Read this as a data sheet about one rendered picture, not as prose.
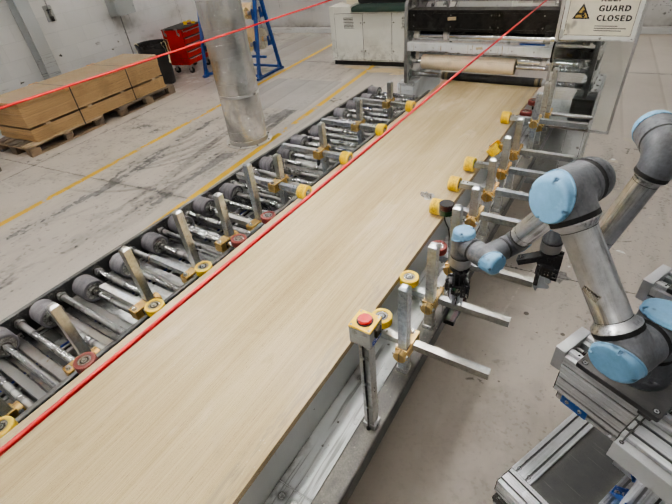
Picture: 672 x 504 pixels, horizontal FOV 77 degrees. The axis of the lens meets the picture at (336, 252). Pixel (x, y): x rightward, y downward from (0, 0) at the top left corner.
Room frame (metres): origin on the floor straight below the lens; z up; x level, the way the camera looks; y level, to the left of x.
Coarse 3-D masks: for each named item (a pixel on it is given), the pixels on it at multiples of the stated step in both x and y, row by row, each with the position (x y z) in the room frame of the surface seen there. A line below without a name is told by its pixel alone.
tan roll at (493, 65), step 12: (420, 60) 4.00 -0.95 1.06; (432, 60) 3.89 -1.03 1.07; (444, 60) 3.83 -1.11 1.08; (456, 60) 3.77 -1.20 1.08; (468, 60) 3.71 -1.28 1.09; (480, 60) 3.66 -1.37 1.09; (492, 60) 3.61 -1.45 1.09; (504, 60) 3.55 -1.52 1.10; (480, 72) 3.66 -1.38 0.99; (492, 72) 3.59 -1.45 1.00; (504, 72) 3.53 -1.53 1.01
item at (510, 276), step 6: (444, 258) 1.47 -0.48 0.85; (474, 264) 1.40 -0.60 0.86; (474, 270) 1.39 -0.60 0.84; (480, 270) 1.37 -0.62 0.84; (504, 270) 1.34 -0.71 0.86; (498, 276) 1.33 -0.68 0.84; (504, 276) 1.31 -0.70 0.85; (510, 276) 1.30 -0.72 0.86; (516, 276) 1.29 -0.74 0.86; (522, 276) 1.29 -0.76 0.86; (528, 276) 1.28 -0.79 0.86; (516, 282) 1.28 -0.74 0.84; (522, 282) 1.27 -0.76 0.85; (528, 282) 1.26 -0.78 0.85
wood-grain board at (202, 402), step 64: (448, 128) 2.80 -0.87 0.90; (320, 192) 2.11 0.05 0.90; (384, 192) 2.03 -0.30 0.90; (448, 192) 1.95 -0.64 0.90; (256, 256) 1.58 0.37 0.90; (320, 256) 1.53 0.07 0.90; (384, 256) 1.47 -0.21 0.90; (192, 320) 1.21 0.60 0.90; (256, 320) 1.17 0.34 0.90; (320, 320) 1.13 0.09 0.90; (128, 384) 0.93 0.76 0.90; (192, 384) 0.90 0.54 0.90; (256, 384) 0.87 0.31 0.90; (320, 384) 0.85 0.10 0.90; (64, 448) 0.72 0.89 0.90; (128, 448) 0.70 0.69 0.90; (192, 448) 0.67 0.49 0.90; (256, 448) 0.65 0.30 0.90
